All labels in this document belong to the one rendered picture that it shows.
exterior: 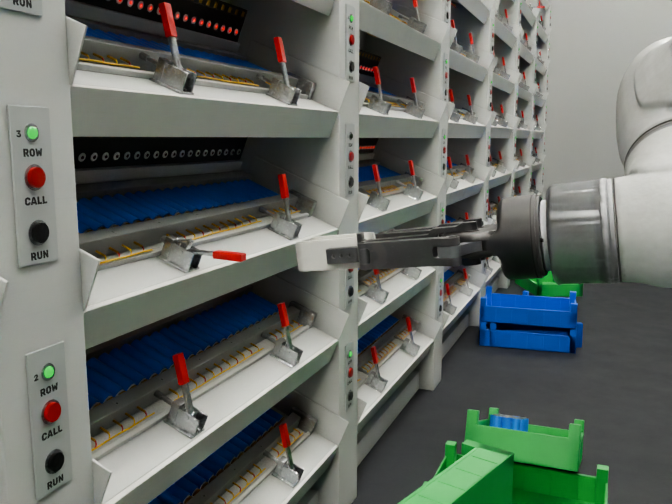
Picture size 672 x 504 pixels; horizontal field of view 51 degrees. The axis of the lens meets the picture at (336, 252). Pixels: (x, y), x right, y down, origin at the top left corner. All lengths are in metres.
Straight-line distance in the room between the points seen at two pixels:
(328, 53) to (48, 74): 0.64
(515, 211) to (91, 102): 0.38
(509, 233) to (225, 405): 0.45
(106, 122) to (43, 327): 0.19
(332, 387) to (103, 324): 0.63
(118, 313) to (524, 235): 0.38
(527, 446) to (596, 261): 0.77
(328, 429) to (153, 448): 0.51
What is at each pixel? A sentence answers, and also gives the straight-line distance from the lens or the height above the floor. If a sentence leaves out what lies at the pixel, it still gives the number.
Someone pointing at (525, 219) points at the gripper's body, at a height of 0.60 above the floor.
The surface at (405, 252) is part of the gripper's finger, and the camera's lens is 0.62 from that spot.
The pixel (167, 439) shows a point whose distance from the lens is 0.82.
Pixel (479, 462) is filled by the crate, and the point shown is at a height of 0.20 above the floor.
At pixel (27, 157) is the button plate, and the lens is 0.59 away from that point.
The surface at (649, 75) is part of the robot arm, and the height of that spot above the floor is 0.73.
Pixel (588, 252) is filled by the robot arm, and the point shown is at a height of 0.58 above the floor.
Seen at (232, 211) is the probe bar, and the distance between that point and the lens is 0.96.
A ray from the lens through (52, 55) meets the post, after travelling 0.62.
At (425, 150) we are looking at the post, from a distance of 1.83.
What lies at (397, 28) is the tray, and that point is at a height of 0.89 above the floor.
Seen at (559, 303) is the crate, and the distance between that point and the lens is 2.52.
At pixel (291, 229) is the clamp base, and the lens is 1.00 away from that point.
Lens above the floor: 0.67
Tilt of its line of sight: 9 degrees down
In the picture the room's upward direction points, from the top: straight up
